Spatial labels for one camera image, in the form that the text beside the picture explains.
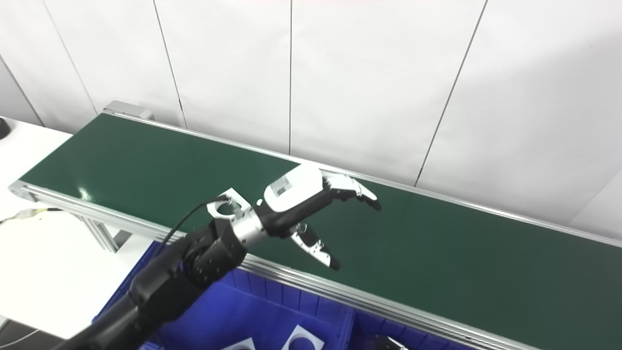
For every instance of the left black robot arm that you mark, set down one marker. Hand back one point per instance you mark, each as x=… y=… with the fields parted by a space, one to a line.
x=160 y=287

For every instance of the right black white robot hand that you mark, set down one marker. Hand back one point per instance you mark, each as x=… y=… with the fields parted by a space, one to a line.
x=388 y=344

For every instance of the blue bin with white parts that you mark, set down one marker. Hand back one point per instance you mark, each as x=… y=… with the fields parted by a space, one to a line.
x=252 y=316

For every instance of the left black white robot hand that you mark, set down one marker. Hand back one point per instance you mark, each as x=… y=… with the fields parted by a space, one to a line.
x=291 y=189

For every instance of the green conveyor belt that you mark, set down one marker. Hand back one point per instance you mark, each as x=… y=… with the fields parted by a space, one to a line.
x=301 y=277
x=437 y=253

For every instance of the aluminium conveyor leg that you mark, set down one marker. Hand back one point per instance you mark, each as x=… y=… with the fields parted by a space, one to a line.
x=104 y=233

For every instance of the blue bin with black parts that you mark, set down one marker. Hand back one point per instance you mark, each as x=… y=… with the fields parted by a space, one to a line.
x=369 y=330

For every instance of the white square part with hole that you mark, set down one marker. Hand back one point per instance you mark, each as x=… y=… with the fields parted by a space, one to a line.
x=243 y=343
x=303 y=330
x=232 y=194

